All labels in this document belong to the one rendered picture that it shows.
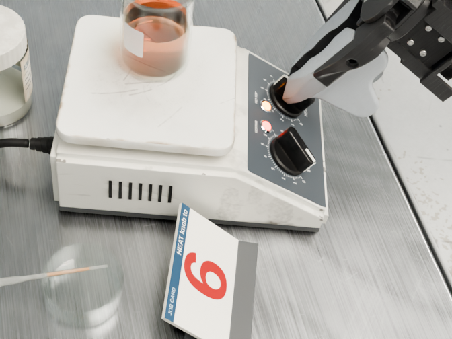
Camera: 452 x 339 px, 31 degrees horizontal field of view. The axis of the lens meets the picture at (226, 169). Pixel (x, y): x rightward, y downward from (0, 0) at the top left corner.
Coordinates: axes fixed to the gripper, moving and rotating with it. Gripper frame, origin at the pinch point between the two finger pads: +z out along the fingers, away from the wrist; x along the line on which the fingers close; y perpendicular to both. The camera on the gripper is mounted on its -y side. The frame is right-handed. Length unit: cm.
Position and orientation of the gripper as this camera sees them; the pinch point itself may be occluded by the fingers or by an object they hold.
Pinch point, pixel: (290, 79)
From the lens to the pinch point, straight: 61.7
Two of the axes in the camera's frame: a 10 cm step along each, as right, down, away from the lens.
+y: 7.7, 5.6, 3.0
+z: -6.0, 4.8, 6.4
